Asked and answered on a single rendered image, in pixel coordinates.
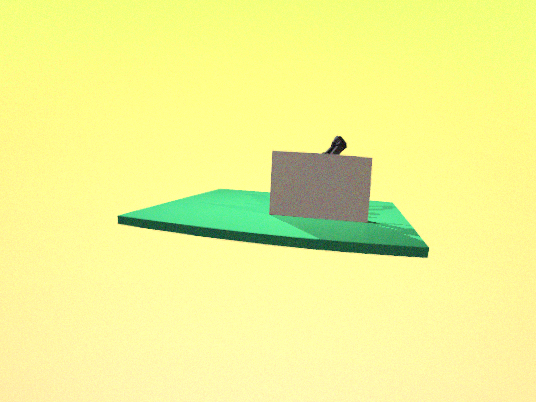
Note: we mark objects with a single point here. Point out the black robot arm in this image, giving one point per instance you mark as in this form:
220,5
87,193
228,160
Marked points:
337,146

